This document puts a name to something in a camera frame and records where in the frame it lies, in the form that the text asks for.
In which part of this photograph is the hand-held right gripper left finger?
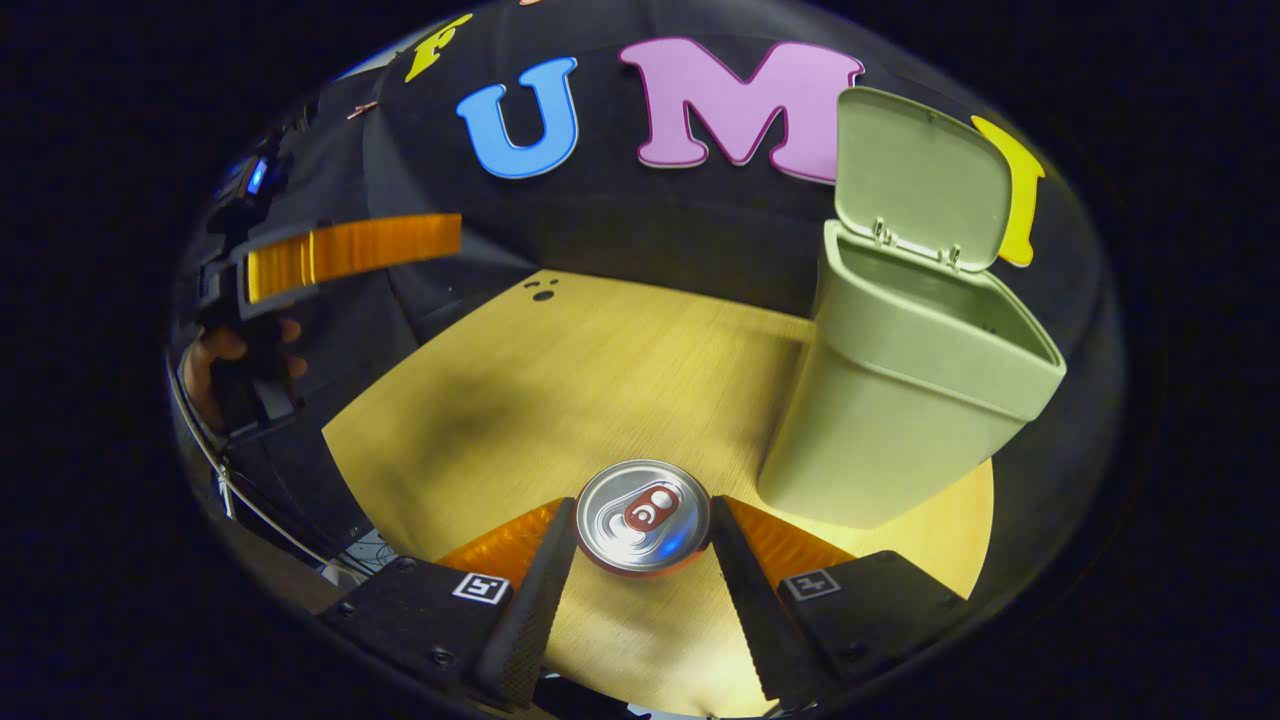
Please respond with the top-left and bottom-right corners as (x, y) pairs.
(320, 497), (579, 711)

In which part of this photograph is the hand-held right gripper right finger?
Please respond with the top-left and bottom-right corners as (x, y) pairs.
(708, 495), (966, 706)

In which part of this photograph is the silver red pop can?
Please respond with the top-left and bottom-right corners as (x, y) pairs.
(575, 458), (713, 578)

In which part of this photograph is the pale green desktop garbage bin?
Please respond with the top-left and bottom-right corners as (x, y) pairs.
(757, 85), (1068, 529)

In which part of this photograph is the wooden desktop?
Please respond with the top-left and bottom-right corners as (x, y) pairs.
(322, 268), (996, 719)

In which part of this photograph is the black backdrop cloth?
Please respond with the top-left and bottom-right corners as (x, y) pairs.
(170, 0), (1121, 601)

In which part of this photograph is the grey cable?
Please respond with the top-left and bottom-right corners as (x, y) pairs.
(168, 360), (371, 581)

